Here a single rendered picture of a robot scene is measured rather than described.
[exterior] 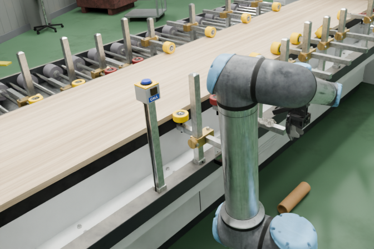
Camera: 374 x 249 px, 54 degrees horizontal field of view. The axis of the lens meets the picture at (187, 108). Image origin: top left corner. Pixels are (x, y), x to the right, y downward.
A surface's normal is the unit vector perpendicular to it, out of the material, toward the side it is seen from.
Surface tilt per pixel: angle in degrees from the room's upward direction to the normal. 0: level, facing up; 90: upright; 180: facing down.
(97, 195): 90
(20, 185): 0
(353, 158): 0
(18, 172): 0
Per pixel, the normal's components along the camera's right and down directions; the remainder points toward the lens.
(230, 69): -0.44, -0.23
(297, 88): 0.38, 0.22
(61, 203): 0.72, 0.29
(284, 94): 0.09, 0.52
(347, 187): -0.07, -0.88
